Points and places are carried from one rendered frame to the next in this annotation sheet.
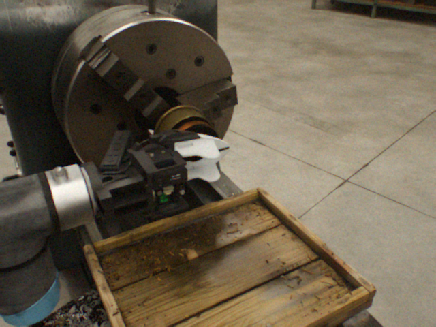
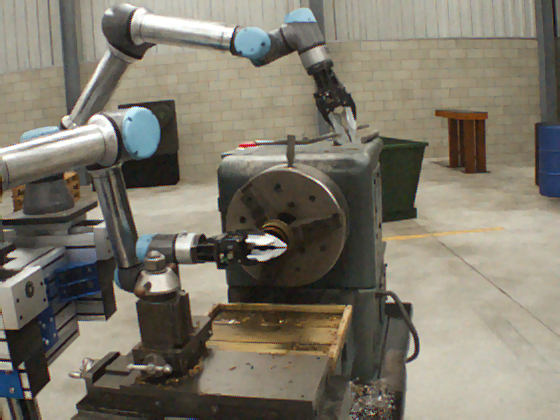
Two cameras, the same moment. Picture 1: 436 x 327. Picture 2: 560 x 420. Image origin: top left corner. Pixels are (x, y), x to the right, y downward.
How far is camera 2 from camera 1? 1.00 m
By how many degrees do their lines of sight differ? 45
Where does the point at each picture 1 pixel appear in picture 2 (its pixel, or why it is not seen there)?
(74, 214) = (182, 253)
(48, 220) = (170, 252)
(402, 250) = not seen: outside the picture
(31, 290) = not seen: hidden behind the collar
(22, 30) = (234, 175)
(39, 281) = not seen: hidden behind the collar
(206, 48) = (316, 190)
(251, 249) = (299, 331)
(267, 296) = (276, 347)
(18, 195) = (164, 237)
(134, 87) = (255, 206)
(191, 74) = (306, 207)
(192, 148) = (256, 239)
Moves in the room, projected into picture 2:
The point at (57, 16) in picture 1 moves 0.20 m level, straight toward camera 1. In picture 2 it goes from (254, 168) to (222, 179)
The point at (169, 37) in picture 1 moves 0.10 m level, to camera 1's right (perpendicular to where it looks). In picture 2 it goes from (290, 181) to (321, 183)
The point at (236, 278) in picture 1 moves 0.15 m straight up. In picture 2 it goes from (272, 337) to (267, 275)
